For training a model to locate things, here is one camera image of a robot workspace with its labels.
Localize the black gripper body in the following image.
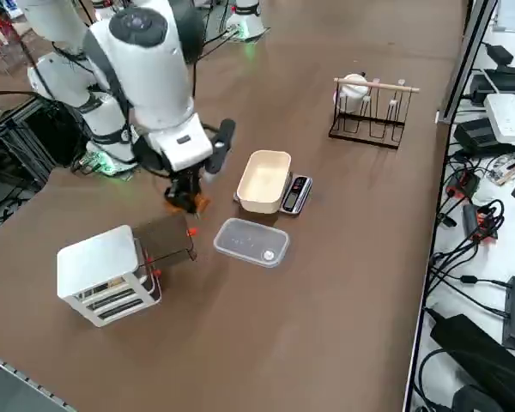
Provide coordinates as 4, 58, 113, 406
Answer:
166, 167, 205, 201

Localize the silver digital kitchen scale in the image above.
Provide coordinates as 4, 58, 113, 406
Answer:
233, 171, 314, 216

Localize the white three-layer storage box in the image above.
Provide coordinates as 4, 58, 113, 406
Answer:
56, 224, 163, 329

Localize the orange black connector box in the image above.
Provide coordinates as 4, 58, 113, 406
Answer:
462, 204, 499, 245
445, 169, 482, 199

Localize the cream rectangular bowl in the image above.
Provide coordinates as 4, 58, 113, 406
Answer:
235, 149, 293, 215

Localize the clear plastic container lid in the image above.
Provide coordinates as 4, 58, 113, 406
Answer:
213, 217, 291, 270

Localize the red clear acrylic stand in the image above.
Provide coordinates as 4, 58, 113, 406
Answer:
0, 8, 32, 77

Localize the large black case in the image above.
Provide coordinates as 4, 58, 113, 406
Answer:
429, 314, 515, 412

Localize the small black power adapter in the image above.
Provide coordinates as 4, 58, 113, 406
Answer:
485, 42, 515, 66

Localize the black rounded case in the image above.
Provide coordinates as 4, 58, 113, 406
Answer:
451, 384, 507, 412

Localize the black metal frame cabinet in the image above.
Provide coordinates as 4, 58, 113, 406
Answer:
0, 89, 94, 194

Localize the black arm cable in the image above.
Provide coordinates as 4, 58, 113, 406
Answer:
19, 25, 134, 142

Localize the black wire cup rack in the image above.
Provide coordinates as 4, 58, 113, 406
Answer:
328, 76, 421, 150

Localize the grey metal frame rail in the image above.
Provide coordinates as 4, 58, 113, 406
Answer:
0, 346, 76, 412

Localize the dark metal camera post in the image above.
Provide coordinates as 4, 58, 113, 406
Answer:
437, 0, 499, 125

